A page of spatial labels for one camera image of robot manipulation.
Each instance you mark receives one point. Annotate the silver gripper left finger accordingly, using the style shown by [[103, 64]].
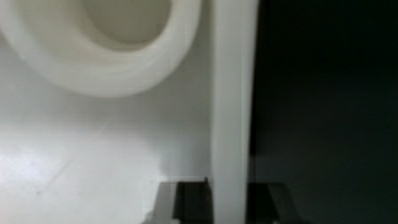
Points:
[[192, 203]]

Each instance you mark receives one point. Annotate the white square tabletop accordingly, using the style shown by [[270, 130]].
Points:
[[125, 109]]

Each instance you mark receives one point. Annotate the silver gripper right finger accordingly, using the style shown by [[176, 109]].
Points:
[[270, 205]]

